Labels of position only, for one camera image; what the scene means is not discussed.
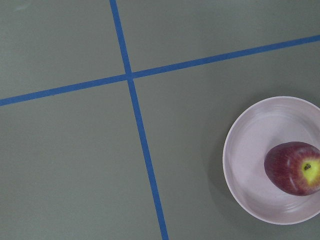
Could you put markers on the pink plate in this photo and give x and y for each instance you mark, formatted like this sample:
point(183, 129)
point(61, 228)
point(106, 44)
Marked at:
point(257, 130)

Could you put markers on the red apple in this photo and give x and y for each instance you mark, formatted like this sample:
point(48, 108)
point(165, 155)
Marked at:
point(294, 167)

